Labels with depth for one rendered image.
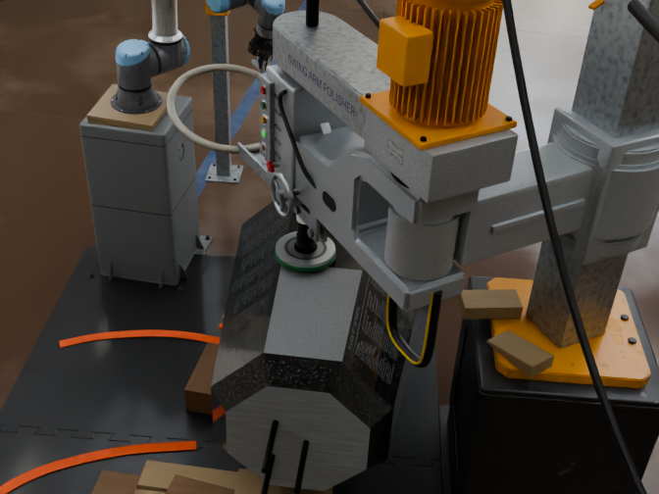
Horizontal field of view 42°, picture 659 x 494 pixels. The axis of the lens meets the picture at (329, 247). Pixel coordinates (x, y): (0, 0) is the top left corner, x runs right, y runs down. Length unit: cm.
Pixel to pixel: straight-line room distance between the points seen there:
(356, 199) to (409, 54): 64
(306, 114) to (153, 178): 147
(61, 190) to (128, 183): 117
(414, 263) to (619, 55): 78
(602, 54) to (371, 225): 79
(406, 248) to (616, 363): 96
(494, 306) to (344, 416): 65
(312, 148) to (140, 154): 147
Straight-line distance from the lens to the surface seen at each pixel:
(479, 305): 297
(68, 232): 481
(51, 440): 367
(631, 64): 244
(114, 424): 368
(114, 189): 412
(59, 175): 533
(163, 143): 389
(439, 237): 226
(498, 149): 211
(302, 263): 300
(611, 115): 252
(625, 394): 292
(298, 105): 265
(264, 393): 272
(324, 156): 257
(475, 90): 206
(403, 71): 194
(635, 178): 256
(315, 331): 279
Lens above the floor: 266
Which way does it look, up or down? 35 degrees down
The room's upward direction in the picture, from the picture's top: 3 degrees clockwise
